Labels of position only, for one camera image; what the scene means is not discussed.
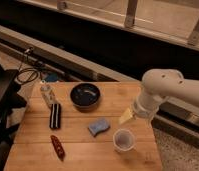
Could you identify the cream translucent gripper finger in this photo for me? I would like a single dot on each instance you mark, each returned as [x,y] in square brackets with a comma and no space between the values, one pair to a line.
[127,116]

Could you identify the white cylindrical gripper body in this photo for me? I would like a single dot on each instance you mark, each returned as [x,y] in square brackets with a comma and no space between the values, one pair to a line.
[146,104]

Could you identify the black white striped eraser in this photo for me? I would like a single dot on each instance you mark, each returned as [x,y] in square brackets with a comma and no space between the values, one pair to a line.
[55,116]

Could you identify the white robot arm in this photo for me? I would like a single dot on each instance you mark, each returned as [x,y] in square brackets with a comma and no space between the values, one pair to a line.
[158,85]

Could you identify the white ceramic cup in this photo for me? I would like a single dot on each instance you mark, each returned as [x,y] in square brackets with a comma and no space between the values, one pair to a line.
[123,140]

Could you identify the dark blue ceramic bowl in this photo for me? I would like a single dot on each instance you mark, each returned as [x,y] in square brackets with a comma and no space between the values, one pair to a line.
[85,95]

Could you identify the blue sponge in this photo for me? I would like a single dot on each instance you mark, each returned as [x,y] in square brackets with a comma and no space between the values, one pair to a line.
[98,126]

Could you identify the red brown folding knife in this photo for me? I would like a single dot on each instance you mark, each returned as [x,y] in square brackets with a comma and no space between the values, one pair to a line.
[57,147]

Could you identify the white stapler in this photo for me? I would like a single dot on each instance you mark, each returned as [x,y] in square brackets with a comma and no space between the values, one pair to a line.
[47,93]

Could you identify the black equipment at left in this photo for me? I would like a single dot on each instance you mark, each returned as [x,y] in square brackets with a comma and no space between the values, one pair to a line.
[9,99]

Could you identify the metal rail frame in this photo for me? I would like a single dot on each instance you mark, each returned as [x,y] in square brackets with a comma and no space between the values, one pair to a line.
[129,36]

